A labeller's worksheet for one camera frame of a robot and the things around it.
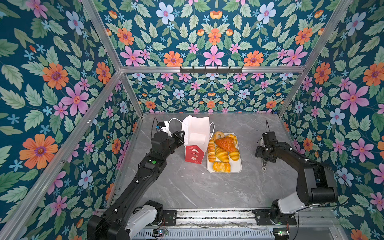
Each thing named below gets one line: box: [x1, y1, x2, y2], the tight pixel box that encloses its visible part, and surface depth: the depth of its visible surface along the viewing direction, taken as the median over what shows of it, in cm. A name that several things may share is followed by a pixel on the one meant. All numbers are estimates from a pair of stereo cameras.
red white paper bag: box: [182, 115, 210, 165], surface depth 80 cm
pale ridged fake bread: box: [212, 161, 232, 173], surface depth 88 cm
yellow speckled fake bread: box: [215, 146, 230, 163], surface depth 95 cm
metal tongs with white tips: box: [261, 159, 268, 171], surface depth 92 cm
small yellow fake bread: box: [229, 151, 240, 162], surface depth 95 cm
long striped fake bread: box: [208, 138, 216, 163], surface depth 97 cm
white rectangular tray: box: [206, 133, 243, 174], surface depth 93 cm
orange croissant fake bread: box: [215, 137, 237, 153], surface depth 95 cm
